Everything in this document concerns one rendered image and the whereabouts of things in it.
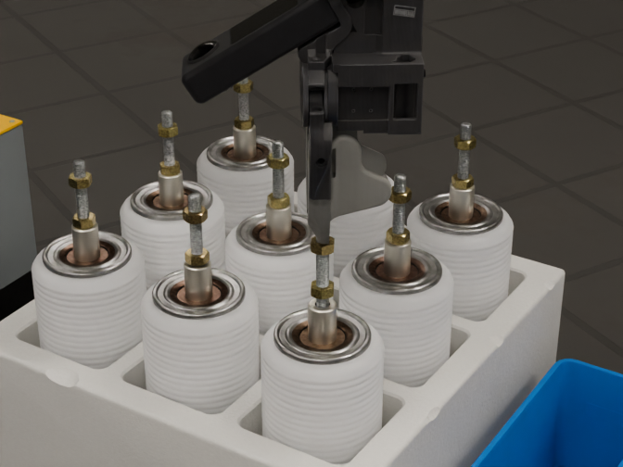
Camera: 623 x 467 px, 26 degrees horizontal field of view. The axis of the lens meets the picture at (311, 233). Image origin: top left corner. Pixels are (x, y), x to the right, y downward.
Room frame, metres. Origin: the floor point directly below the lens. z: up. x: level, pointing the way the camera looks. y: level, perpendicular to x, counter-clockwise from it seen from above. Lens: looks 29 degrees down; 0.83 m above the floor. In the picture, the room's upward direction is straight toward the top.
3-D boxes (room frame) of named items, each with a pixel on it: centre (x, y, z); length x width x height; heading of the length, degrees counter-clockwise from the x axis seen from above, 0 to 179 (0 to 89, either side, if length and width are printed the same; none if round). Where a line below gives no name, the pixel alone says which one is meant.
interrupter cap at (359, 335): (0.87, -0.01, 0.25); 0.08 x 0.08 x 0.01
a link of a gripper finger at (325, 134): (0.85, -0.01, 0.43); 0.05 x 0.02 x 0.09; 2
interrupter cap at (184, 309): (0.93, 0.09, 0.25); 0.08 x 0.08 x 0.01
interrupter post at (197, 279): (0.93, 0.09, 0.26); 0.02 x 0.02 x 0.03
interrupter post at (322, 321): (0.87, -0.01, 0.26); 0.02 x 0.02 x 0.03
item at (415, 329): (0.97, -0.07, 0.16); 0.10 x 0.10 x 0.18
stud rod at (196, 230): (0.93, 0.09, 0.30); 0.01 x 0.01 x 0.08
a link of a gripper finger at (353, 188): (0.85, -0.03, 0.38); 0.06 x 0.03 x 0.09; 92
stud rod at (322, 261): (0.87, -0.01, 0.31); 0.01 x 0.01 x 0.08
